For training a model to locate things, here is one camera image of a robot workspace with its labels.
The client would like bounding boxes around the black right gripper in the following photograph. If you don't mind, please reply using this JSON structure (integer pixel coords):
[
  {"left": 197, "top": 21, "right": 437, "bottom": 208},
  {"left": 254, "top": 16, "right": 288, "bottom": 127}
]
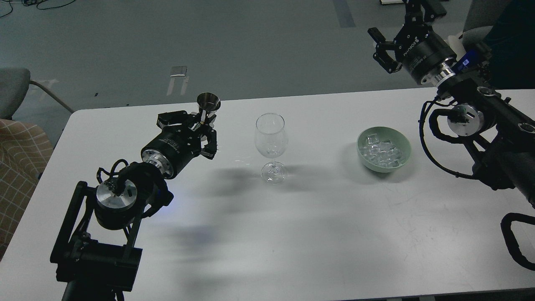
[{"left": 367, "top": 0, "right": 457, "bottom": 84}]

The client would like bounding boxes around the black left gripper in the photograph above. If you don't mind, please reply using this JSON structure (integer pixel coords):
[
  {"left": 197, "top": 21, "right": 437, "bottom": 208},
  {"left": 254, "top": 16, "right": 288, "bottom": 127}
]
[{"left": 141, "top": 110, "right": 217, "bottom": 179}]

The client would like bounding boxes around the steel cocktail jigger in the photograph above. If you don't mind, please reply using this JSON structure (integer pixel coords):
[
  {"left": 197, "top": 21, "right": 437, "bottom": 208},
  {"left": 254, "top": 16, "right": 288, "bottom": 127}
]
[{"left": 197, "top": 93, "right": 221, "bottom": 125}]

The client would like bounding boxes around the clear ice cubes pile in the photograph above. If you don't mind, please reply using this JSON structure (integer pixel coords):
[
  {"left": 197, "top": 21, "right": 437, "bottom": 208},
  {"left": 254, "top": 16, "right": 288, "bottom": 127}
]
[{"left": 359, "top": 133, "right": 405, "bottom": 169}]

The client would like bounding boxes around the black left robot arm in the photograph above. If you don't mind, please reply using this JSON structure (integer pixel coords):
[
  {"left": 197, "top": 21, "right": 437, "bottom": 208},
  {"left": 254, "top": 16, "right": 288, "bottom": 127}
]
[{"left": 50, "top": 108, "right": 217, "bottom": 301}]

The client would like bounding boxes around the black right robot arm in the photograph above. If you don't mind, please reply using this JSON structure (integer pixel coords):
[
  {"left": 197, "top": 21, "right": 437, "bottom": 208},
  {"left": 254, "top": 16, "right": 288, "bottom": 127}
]
[{"left": 367, "top": 0, "right": 535, "bottom": 205}]

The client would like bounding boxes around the clear wine glass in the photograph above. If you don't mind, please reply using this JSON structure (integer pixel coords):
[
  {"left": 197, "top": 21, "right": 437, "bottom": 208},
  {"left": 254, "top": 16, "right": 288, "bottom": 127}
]
[{"left": 255, "top": 113, "right": 288, "bottom": 184}]

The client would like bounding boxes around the blue floor tape strip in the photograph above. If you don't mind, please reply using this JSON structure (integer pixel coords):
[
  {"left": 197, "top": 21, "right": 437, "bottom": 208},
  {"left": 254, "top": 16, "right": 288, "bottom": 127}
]
[{"left": 332, "top": 0, "right": 356, "bottom": 28}]

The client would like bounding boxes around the seated person in green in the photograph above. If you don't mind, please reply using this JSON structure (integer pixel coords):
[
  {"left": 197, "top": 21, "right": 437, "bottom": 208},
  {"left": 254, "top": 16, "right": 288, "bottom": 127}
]
[{"left": 484, "top": 0, "right": 535, "bottom": 89}]

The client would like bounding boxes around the green bowl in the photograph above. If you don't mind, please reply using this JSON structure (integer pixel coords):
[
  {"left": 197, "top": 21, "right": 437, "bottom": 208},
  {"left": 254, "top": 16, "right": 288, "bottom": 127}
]
[{"left": 356, "top": 126, "right": 412, "bottom": 173}]

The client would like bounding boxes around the grey chair with plaid cushion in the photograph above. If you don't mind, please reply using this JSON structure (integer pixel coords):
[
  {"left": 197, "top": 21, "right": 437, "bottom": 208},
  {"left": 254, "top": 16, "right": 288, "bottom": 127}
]
[{"left": 0, "top": 67, "right": 74, "bottom": 257}]

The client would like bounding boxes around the black floor cable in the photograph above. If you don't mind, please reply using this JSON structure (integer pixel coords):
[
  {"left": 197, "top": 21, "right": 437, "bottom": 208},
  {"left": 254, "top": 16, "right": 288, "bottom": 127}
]
[{"left": 0, "top": 0, "right": 76, "bottom": 18}]

